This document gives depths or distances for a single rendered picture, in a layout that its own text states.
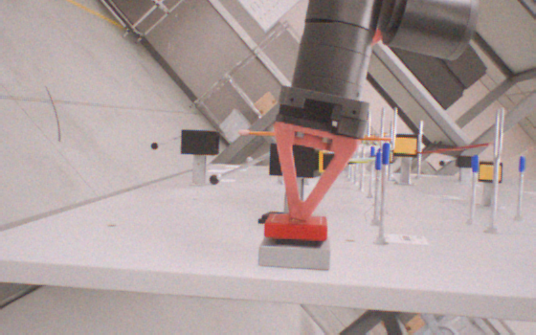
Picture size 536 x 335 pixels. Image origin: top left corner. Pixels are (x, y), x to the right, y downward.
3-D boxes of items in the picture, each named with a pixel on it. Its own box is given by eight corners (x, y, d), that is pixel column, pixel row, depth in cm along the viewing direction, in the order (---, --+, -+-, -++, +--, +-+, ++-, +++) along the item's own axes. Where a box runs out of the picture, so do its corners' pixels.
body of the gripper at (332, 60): (355, 130, 50) (372, 47, 50) (365, 128, 40) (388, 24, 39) (283, 115, 51) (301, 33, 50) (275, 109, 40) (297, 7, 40)
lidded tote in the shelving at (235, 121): (216, 123, 780) (234, 108, 777) (221, 123, 822) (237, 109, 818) (244, 157, 780) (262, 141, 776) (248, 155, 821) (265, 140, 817)
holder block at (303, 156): (278, 173, 73) (279, 142, 73) (321, 176, 71) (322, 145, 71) (268, 175, 69) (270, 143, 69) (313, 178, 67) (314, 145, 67)
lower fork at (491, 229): (502, 234, 63) (511, 107, 62) (486, 234, 63) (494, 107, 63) (497, 232, 65) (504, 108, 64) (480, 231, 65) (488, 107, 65)
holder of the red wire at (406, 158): (419, 181, 130) (422, 134, 129) (415, 186, 117) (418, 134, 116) (397, 180, 131) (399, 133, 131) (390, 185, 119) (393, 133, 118)
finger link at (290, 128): (337, 219, 50) (360, 116, 50) (341, 234, 43) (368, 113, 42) (263, 203, 51) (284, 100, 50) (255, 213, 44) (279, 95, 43)
